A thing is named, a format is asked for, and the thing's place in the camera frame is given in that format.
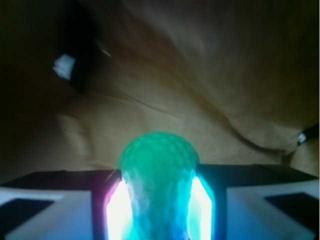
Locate green dimpled ball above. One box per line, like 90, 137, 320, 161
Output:
118, 132, 200, 240

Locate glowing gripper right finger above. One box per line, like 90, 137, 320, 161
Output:
188, 164, 320, 240

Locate brown paper bag tray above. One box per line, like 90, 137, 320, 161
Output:
0, 0, 320, 182

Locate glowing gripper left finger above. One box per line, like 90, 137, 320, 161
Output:
0, 169, 133, 240

